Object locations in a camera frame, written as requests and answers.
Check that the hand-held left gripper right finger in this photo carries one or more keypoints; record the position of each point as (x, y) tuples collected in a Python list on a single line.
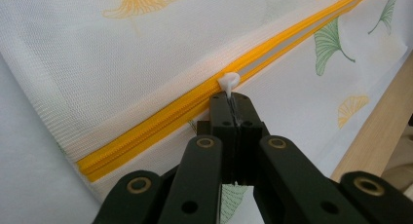
[(279, 165)]

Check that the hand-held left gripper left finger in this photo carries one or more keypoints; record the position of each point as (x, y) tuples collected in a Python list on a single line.
[(207, 159)]

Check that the white mesh laundry bag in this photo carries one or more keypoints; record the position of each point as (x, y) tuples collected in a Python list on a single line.
[(162, 71)]

